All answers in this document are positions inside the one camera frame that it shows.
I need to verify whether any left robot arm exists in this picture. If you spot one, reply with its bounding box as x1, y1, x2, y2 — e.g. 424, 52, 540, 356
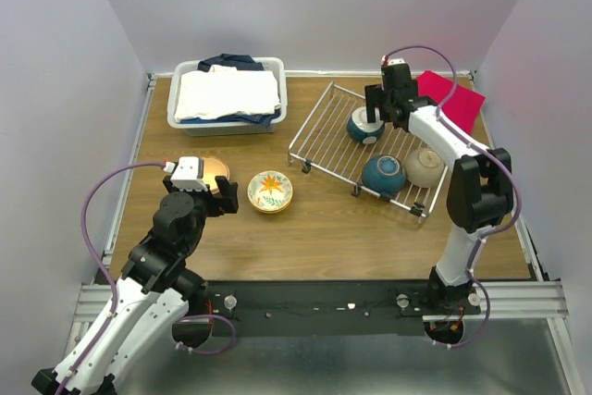
31, 176, 239, 394

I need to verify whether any dark blue clothing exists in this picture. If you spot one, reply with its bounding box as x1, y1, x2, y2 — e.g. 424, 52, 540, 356
178, 54, 280, 127

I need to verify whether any silver wire dish rack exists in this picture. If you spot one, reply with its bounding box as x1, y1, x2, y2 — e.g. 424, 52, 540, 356
288, 81, 449, 223

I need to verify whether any white folded towel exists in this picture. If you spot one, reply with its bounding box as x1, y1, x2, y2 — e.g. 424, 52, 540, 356
174, 69, 280, 122

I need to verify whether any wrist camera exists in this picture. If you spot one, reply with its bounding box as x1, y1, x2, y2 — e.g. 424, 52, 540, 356
381, 55, 406, 67
163, 156, 207, 191

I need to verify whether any beige stoneware bowl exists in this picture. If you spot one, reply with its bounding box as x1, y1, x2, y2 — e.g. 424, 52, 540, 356
403, 147, 446, 188

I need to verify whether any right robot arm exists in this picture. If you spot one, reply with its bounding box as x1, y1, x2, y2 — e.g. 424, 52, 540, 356
364, 59, 518, 314

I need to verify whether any teal white bowl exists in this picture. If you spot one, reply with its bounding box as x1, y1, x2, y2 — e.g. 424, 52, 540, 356
346, 106, 385, 144

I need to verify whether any yellow dotted bowl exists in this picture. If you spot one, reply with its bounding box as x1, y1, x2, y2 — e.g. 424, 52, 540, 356
252, 203, 290, 214

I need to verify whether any peach speckled bowl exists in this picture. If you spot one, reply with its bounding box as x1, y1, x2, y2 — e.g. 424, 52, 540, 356
203, 156, 230, 194

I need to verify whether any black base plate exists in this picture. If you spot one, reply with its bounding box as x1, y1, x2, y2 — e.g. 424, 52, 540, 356
156, 267, 549, 339

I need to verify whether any pink folded cloth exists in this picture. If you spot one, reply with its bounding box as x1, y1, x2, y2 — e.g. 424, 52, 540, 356
417, 71, 486, 135

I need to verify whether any white floral bowl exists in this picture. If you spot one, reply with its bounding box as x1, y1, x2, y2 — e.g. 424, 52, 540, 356
247, 170, 293, 206

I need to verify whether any blue glazed bowl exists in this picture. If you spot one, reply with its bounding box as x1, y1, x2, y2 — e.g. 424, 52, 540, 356
362, 154, 407, 196

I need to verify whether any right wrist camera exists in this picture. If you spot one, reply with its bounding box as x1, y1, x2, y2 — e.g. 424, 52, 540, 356
381, 55, 406, 67

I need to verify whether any white plastic laundry basket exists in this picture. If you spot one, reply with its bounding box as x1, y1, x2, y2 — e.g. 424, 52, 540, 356
166, 57, 288, 136

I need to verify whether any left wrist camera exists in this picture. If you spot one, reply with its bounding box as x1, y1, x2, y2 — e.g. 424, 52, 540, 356
163, 156, 207, 191

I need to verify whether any aluminium frame rail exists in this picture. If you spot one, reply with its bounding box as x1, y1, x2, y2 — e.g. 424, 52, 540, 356
50, 87, 163, 394

